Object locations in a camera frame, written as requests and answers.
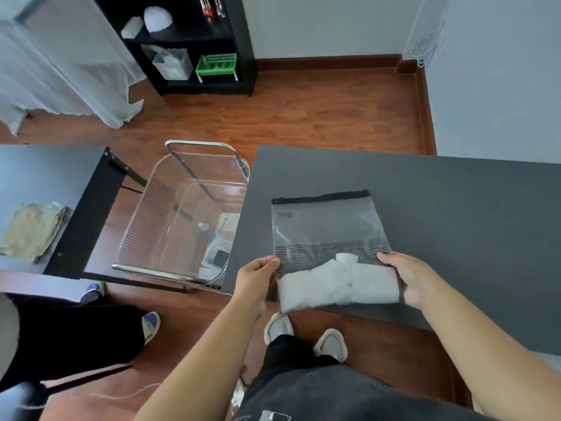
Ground person's left hand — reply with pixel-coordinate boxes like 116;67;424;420
233;256;281;320

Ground person's right hand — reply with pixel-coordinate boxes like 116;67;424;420
376;251;444;312

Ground clear zip bag with cotton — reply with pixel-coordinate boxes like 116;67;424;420
271;189;406;315

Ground clear plastic basket with handles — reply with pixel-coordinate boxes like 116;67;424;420
110;140;251;288

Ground person's left forearm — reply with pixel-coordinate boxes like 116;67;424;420
133;300;264;421

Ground person's right forearm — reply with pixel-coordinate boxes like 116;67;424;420
420;284;561;421

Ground person's grey white shoe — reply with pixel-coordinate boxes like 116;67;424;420
313;328;348;364
263;312;295;346

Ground person's black trousers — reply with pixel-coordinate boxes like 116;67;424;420
234;333;491;421

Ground green plastic basket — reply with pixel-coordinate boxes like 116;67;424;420
195;53;240;84

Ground white storage box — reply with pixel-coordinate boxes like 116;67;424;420
141;44;195;81

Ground pile of small packets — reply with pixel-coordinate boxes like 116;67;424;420
197;212;241;281

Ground black table metal legs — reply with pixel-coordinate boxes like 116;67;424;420
0;144;148;281

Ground olive folded towel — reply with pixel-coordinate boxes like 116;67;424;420
0;201;69;264

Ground black bookshelf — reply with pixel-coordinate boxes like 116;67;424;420
92;0;258;98

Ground row of nail polish bottles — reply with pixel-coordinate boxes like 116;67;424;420
199;0;227;19

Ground white lace tablecloth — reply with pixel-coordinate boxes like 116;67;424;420
0;0;148;136

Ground white dome nail lamp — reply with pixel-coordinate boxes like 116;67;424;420
143;5;174;33

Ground white hand rest block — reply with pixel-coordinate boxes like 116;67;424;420
120;16;144;40

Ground white coiled cable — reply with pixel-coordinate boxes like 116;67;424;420
403;8;448;68

